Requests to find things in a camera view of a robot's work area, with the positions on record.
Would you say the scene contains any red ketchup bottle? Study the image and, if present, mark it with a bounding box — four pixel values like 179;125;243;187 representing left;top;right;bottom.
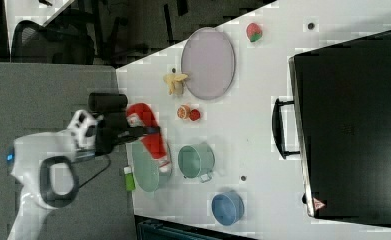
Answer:
126;103;172;173

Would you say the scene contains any black office chair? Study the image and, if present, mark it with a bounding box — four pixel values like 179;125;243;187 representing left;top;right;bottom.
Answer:
11;20;95;65

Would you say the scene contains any blue bowl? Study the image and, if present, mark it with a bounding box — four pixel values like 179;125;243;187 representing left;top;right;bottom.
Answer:
211;191;245;226

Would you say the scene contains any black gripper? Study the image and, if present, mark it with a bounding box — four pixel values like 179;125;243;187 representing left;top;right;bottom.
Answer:
95;113;160;156

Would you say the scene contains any green glue bottle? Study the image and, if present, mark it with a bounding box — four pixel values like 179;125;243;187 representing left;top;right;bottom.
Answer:
123;166;136;191

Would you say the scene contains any toy orange slice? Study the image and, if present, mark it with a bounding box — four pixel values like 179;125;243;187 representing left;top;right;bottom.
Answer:
177;105;191;119

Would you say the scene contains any black cylinder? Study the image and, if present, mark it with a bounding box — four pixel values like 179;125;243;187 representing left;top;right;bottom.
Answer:
88;92;128;113

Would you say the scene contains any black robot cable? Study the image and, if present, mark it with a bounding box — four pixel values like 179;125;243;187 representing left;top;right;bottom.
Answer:
77;154;112;189

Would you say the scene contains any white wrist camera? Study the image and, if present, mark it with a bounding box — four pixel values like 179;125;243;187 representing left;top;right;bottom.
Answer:
67;110;98;150

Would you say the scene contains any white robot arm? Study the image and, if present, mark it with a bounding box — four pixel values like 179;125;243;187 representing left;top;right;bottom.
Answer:
7;110;119;240

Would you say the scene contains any grey round plate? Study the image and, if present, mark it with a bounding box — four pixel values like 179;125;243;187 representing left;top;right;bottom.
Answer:
181;27;236;100

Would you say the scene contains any dark blue crate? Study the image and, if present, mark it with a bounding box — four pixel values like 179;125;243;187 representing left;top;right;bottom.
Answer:
137;219;252;240

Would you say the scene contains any green metal cup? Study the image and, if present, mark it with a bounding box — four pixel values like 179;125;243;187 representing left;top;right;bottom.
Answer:
178;142;215;183

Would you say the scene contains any black toaster oven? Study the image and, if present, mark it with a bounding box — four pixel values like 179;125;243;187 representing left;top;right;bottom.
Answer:
289;30;391;227

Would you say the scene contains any small red toy tomato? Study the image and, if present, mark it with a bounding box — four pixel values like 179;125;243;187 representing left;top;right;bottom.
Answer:
189;109;201;121

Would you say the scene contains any peeled toy banana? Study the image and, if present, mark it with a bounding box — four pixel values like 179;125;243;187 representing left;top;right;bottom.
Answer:
163;73;188;95

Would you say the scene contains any toy strawberry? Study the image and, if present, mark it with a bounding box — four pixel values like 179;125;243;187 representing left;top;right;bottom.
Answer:
246;23;263;42

